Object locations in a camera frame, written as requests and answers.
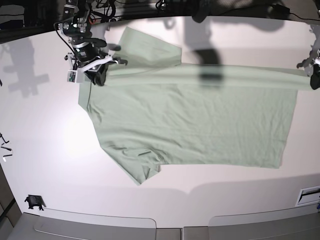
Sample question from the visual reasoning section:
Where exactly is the black power adapter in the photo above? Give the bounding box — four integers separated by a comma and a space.
267, 4, 291, 15

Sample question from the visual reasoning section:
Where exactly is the black camera mount overhead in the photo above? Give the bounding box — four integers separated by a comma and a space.
191, 0, 212, 23

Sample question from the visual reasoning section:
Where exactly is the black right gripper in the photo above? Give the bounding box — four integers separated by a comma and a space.
65, 41, 128, 87

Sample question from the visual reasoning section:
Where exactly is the black hex key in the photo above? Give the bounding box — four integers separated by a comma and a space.
0, 133, 10, 146

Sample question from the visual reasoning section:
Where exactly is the silver hex key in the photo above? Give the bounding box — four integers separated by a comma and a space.
0, 145, 13, 163

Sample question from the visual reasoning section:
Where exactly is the black clamp on table edge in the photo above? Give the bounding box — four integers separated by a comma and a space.
24, 194, 46, 211

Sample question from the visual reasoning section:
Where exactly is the light green T-shirt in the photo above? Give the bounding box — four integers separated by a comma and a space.
78, 27, 310, 185

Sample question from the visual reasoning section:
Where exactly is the grey chair back right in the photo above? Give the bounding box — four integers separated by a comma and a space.
208, 208, 320, 240

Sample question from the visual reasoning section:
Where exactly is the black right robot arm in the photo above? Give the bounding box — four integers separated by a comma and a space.
53, 0, 128, 87

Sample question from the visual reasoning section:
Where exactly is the grey chair back left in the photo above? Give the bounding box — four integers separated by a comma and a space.
34, 216, 156, 240

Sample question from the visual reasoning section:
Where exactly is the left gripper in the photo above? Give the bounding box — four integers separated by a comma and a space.
296, 49, 320, 90

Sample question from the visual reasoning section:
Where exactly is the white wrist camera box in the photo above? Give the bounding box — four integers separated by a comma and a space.
67, 69, 85, 84

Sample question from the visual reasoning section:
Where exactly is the grey chair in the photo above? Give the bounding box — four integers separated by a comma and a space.
208, 208, 320, 240
34, 216, 156, 240

